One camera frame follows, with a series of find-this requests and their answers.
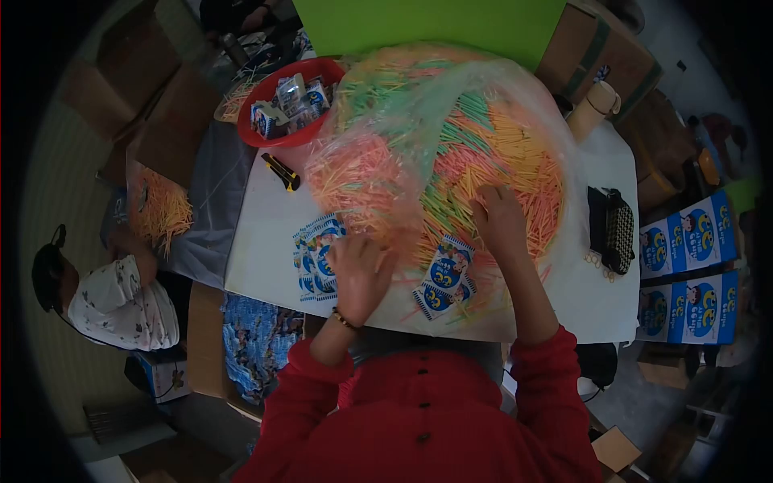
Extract person's right hand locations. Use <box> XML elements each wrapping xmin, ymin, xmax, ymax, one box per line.
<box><xmin>469</xmin><ymin>184</ymin><xmax>530</xmax><ymax>262</ymax></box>

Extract person's left hand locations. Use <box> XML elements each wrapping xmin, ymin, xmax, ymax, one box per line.
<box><xmin>325</xmin><ymin>232</ymin><xmax>400</xmax><ymax>327</ymax></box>

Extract person's left fingers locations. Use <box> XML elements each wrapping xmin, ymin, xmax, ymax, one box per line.
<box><xmin>327</xmin><ymin>232</ymin><xmax>382</xmax><ymax>262</ymax></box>

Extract person's left thumb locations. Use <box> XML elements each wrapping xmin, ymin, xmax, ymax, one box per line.
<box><xmin>377</xmin><ymin>246</ymin><xmax>400</xmax><ymax>283</ymax></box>

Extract person's right fingers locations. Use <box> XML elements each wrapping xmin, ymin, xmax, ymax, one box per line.
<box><xmin>478</xmin><ymin>184</ymin><xmax>524</xmax><ymax>209</ymax></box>

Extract person's right thumb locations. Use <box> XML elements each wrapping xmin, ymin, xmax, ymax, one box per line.
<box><xmin>469</xmin><ymin>200</ymin><xmax>490</xmax><ymax>245</ymax></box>

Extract stack of blue printed packets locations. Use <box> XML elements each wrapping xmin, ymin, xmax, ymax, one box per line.
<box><xmin>292</xmin><ymin>212</ymin><xmax>349</xmax><ymax>303</ymax></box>

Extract blue printed cartoon packet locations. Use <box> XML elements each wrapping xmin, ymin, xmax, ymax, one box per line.
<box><xmin>422</xmin><ymin>234</ymin><xmax>476</xmax><ymax>297</ymax></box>
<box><xmin>412</xmin><ymin>277</ymin><xmax>478</xmax><ymax>321</ymax></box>

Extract plastic bag of colourful sticks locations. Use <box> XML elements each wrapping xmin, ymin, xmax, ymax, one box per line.
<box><xmin>304</xmin><ymin>41</ymin><xmax>589</xmax><ymax>272</ymax></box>

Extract yellow black utility knife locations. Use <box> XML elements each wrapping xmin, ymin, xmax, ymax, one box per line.
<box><xmin>261</xmin><ymin>152</ymin><xmax>302</xmax><ymax>193</ymax></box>

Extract bunch of rubber bands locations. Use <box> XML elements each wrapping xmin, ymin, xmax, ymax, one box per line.
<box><xmin>582</xmin><ymin>250</ymin><xmax>618</xmax><ymax>285</ymax></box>

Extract black checkered pouch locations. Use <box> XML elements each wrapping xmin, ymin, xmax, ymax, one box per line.
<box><xmin>587</xmin><ymin>186</ymin><xmax>636</xmax><ymax>276</ymax></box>

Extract light wooden cylinder container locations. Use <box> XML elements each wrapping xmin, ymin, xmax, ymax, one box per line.
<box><xmin>566</xmin><ymin>80</ymin><xmax>623</xmax><ymax>144</ymax></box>

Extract cardboard box of blue packets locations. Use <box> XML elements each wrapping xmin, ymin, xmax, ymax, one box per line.
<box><xmin>186</xmin><ymin>281</ymin><xmax>330</xmax><ymax>423</ymax></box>

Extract grey cloth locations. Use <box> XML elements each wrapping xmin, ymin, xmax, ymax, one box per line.
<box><xmin>158</xmin><ymin>120</ymin><xmax>259</xmax><ymax>291</ymax></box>

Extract red bowl of filled packets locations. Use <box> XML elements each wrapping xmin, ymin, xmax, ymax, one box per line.
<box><xmin>237</xmin><ymin>57</ymin><xmax>347</xmax><ymax>149</ymax></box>

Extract person's body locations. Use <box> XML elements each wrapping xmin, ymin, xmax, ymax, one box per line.
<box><xmin>232</xmin><ymin>329</ymin><xmax>605</xmax><ymax>483</ymax></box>

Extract brown cardboard box green tape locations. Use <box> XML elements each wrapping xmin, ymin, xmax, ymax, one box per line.
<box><xmin>534</xmin><ymin>0</ymin><xmax>663</xmax><ymax>124</ymax></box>

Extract green board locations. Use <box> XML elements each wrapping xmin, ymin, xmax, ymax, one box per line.
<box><xmin>292</xmin><ymin>0</ymin><xmax>569</xmax><ymax>72</ymax></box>

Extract small tray of sticks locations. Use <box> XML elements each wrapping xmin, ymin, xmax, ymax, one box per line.
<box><xmin>214</xmin><ymin>77</ymin><xmax>262</xmax><ymax>125</ymax></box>

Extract blue printed carton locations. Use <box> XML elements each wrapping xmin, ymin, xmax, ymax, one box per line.
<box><xmin>636</xmin><ymin>270</ymin><xmax>741</xmax><ymax>346</ymax></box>
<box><xmin>638</xmin><ymin>190</ymin><xmax>741</xmax><ymax>280</ymax></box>

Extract pile of orange yellow sticks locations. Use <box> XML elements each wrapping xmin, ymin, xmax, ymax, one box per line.
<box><xmin>128</xmin><ymin>168</ymin><xmax>195</xmax><ymax>257</ymax></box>

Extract metal bottle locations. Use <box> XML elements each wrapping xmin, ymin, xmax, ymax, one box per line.
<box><xmin>220</xmin><ymin>33</ymin><xmax>250</xmax><ymax>68</ymax></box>

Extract open brown cardboard box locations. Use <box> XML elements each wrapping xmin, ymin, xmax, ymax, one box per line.
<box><xmin>57</xmin><ymin>0</ymin><xmax>224</xmax><ymax>189</ymax></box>

